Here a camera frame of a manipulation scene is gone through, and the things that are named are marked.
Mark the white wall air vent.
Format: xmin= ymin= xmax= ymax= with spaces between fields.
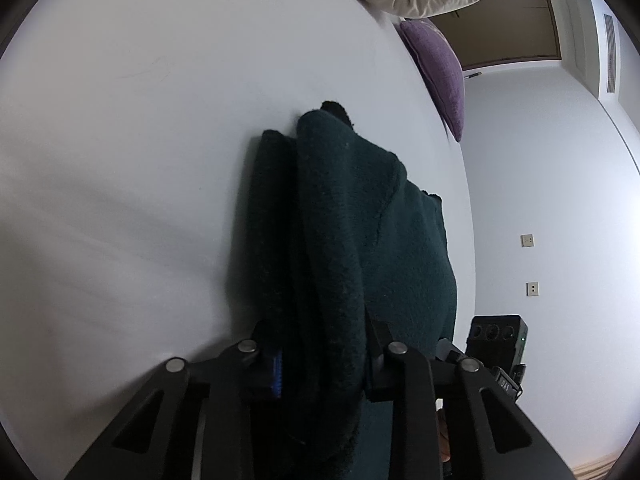
xmin=602 ymin=12 xmax=617 ymax=95

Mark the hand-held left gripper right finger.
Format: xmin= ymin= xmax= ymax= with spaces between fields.
xmin=365 ymin=319 xmax=576 ymax=480

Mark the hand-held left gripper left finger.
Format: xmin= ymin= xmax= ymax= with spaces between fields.
xmin=65 ymin=320 xmax=287 ymax=480

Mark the dark green fleece garment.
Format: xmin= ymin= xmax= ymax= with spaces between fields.
xmin=227 ymin=101 xmax=458 ymax=480

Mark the wooden baseboard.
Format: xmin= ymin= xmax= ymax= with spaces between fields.
xmin=570 ymin=454 xmax=623 ymax=480

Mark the purple pillow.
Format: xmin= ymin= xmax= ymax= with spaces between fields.
xmin=399 ymin=17 xmax=466 ymax=142

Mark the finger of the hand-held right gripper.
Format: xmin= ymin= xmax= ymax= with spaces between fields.
xmin=436 ymin=338 xmax=469 ymax=364

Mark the white bed sheet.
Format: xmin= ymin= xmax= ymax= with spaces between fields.
xmin=0 ymin=0 xmax=476 ymax=480

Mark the brown wooden door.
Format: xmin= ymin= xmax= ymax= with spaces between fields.
xmin=427 ymin=0 xmax=563 ymax=71

